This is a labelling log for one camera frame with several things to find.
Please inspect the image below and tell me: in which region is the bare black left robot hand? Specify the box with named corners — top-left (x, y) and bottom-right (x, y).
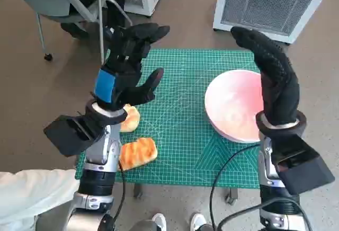
top-left (91, 23), bottom-right (171, 112)

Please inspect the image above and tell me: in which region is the green cutting mat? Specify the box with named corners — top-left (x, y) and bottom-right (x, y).
top-left (75, 48), bottom-right (262, 189)

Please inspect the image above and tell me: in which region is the large white mesh cabinet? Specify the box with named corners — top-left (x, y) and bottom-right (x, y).
top-left (213, 0), bottom-right (339, 45)

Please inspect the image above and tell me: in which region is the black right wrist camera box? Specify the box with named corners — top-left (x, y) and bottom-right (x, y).
top-left (270, 132), bottom-right (336, 196)

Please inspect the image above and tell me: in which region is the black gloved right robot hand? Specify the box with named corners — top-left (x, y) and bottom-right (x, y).
top-left (230, 26), bottom-right (301, 126)

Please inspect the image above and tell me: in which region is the white shoe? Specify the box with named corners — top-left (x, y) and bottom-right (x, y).
top-left (190, 213), bottom-right (206, 231)
top-left (151, 213), bottom-right (167, 231)

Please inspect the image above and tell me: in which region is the round toy bread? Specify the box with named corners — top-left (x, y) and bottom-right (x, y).
top-left (119, 103), bottom-right (140, 133)

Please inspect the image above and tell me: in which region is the pink bowl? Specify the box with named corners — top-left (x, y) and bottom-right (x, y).
top-left (204, 69), bottom-right (265, 144)

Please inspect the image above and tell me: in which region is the striped oblong toy bread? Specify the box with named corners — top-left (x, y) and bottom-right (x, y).
top-left (118, 137), bottom-right (158, 172)

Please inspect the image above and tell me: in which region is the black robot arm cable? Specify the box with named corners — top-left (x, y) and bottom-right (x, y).
top-left (111, 161), bottom-right (127, 226)
top-left (209, 144), bottom-right (262, 231)
top-left (217, 198), bottom-right (315, 231)

